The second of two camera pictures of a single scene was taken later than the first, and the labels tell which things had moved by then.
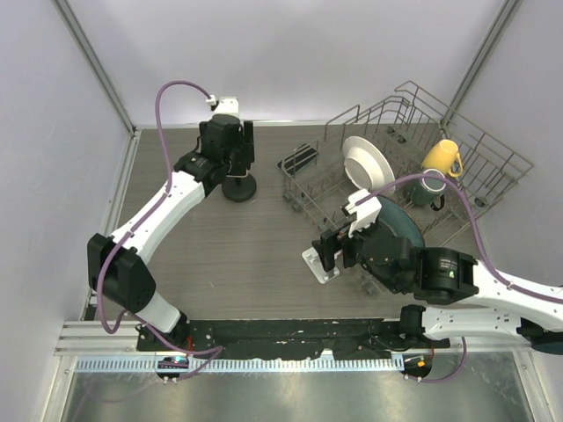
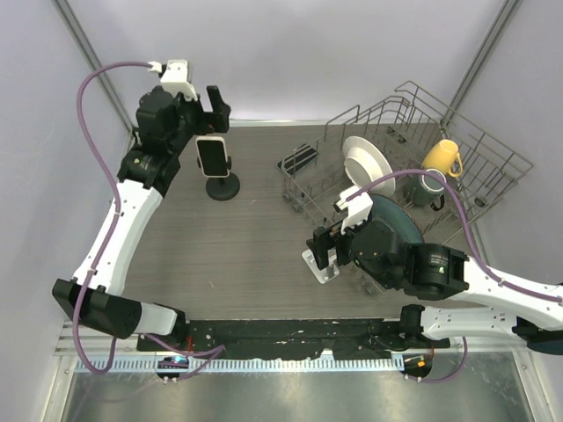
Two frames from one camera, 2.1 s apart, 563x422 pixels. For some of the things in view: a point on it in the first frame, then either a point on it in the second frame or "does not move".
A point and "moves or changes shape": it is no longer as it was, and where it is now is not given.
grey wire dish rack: x=412 y=163 does not move
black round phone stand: x=238 y=188 moves or changes shape
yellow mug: x=442 y=156 does not move
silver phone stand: x=314 y=263 does not move
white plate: x=366 y=166 does not move
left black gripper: x=244 y=150 → x=216 y=120
